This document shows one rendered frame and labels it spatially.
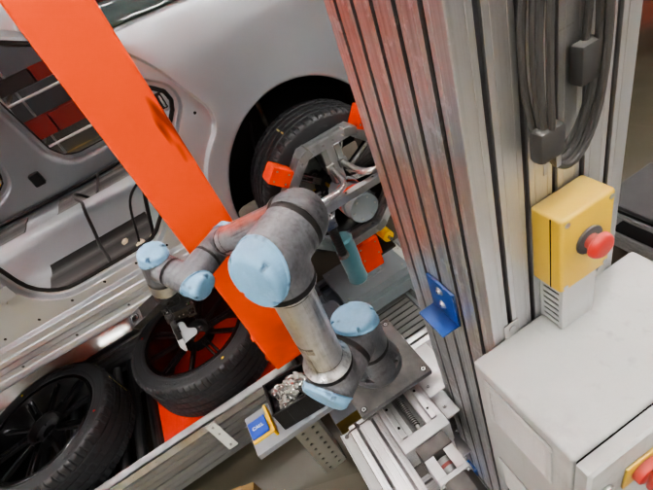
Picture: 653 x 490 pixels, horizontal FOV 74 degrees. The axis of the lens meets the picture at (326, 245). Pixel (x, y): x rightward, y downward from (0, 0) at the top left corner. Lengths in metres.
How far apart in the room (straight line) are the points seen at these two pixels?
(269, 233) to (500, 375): 0.42
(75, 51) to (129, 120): 0.17
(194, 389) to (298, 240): 1.35
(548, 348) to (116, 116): 1.02
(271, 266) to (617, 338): 0.52
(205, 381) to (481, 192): 1.61
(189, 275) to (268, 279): 0.40
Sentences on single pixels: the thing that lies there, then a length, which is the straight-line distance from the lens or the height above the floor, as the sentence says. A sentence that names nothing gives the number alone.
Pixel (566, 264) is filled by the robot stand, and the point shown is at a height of 1.39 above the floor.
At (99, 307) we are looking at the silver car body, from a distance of 2.04.
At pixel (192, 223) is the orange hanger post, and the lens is 1.29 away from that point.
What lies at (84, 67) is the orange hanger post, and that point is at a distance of 1.16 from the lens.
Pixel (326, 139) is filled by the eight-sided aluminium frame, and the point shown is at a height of 1.12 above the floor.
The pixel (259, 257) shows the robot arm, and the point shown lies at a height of 1.45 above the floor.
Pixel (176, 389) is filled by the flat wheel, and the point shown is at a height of 0.50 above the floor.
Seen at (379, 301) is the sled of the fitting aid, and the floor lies 0.15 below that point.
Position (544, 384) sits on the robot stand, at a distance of 0.71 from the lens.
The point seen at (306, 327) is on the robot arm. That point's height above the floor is 1.24.
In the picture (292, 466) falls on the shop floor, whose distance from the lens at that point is 2.17.
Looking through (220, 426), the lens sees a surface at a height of 0.33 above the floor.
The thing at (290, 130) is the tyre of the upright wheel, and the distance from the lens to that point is 1.76.
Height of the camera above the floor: 1.85
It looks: 39 degrees down
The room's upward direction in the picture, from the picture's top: 25 degrees counter-clockwise
